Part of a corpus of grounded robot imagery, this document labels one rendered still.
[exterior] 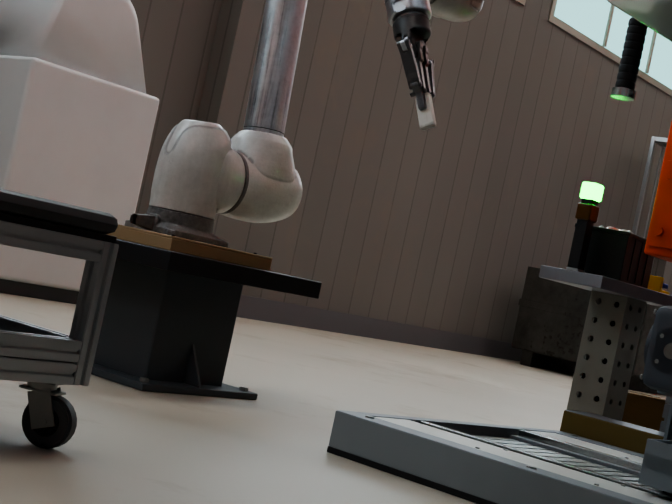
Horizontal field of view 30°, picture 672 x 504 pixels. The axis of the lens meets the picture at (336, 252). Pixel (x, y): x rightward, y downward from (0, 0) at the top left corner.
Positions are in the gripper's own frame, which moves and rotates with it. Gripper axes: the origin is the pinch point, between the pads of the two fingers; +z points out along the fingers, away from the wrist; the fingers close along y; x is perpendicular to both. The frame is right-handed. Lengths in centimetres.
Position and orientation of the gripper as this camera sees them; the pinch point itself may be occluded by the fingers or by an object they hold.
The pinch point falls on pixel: (425, 111)
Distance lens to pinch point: 248.1
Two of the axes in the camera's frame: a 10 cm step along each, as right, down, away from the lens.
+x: 8.6, -2.7, -4.3
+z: 1.3, 9.3, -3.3
